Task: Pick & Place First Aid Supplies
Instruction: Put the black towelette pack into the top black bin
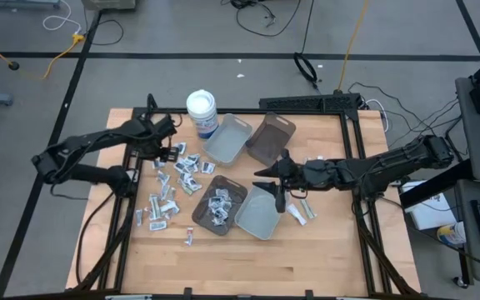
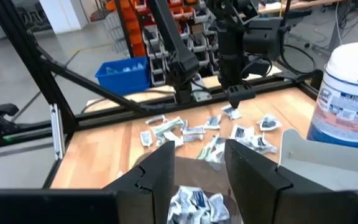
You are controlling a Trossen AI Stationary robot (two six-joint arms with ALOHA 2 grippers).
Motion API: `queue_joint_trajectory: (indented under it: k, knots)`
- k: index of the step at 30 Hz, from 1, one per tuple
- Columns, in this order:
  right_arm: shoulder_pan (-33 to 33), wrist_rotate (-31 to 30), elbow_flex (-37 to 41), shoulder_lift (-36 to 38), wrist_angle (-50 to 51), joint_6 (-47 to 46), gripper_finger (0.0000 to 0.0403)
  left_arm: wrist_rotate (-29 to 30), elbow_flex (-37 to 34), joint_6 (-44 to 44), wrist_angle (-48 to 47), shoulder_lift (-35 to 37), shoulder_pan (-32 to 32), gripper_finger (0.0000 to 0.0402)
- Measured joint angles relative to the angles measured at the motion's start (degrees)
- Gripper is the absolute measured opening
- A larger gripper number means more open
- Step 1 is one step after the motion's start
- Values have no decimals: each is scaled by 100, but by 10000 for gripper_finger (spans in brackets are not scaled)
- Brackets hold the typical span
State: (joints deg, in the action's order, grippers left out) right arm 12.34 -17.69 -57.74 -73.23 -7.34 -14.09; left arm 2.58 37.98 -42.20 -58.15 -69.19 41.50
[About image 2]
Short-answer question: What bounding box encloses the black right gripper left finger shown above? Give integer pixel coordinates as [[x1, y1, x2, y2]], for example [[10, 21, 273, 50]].
[[103, 141, 177, 224]]

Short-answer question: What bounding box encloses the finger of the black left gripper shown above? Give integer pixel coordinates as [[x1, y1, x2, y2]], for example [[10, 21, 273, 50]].
[[224, 83, 257, 110]]

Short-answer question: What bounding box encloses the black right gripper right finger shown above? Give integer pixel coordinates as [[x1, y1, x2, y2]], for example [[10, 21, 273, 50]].
[[224, 139, 358, 224]]

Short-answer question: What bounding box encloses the white narrow packet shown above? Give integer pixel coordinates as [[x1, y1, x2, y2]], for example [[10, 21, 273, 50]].
[[183, 134, 204, 143], [144, 114, 167, 125], [181, 125, 207, 136]]

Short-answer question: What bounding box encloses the brown translucent plastic bin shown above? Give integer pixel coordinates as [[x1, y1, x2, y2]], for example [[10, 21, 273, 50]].
[[132, 154, 245, 224]]

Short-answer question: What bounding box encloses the grey plastic bin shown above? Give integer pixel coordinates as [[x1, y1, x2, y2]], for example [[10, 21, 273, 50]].
[[277, 128, 358, 192]]

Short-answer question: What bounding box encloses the green striped long packet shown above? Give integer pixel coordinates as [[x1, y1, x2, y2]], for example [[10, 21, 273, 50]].
[[150, 116, 186, 137]]

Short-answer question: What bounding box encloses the shelving with orange bins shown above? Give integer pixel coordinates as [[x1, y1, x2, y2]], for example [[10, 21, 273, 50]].
[[104, 0, 222, 88]]

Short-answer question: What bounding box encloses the white wipes canister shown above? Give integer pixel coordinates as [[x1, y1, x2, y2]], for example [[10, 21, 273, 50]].
[[306, 42, 358, 150]]

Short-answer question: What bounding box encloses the blue plastic crate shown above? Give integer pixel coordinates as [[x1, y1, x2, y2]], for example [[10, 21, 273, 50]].
[[94, 56, 152, 96]]

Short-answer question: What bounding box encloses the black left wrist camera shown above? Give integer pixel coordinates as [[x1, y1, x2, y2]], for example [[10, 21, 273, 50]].
[[243, 16, 285, 62]]

